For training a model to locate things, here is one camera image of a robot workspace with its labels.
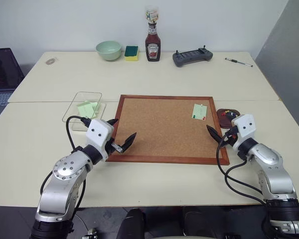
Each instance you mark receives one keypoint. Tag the wood framed cork board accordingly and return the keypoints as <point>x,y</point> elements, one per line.
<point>164,129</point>

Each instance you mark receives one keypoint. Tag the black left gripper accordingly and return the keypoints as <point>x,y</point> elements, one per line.
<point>113,148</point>

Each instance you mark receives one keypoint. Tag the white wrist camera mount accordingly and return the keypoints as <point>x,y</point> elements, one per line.
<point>98,132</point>
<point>245,125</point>

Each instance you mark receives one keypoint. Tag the grey handheld controller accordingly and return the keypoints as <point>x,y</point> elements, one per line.
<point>192,58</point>

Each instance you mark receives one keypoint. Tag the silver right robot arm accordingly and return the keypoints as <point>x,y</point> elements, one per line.
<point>269,159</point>

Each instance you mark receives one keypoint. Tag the dark rounded shape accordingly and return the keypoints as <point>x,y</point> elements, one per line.
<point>130,224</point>

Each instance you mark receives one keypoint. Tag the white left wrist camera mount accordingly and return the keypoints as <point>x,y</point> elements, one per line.
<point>98,132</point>

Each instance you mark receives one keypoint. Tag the green sticky note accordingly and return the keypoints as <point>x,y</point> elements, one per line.
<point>198,112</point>

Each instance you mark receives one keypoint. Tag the clear plastic jar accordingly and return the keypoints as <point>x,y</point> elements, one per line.
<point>152,13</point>

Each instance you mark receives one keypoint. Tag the brown dish of pushpins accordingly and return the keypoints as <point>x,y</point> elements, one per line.
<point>222,120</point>

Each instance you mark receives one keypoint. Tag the black silver pen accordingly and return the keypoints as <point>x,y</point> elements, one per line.
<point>239,62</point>

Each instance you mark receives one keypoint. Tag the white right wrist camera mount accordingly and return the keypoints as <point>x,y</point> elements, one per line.
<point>245,125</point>

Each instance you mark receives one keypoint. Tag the yellow green sponge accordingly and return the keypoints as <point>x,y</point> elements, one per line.
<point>131,53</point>

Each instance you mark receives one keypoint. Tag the clear plastic tray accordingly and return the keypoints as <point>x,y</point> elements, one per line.
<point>72,109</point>

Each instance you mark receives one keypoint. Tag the pale green bowl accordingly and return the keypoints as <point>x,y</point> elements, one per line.
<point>108,51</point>

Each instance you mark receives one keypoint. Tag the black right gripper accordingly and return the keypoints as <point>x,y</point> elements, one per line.
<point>229,140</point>

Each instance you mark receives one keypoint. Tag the dark grey laptop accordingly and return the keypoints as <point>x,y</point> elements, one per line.
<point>2,74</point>

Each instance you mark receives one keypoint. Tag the loose green paper note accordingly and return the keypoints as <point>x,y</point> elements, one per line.
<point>97,105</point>
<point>86,109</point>

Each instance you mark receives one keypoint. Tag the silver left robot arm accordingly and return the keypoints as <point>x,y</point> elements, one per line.
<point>64,171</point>

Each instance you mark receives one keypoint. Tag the red ketchup bottle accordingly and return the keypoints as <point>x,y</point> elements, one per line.
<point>153,47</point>

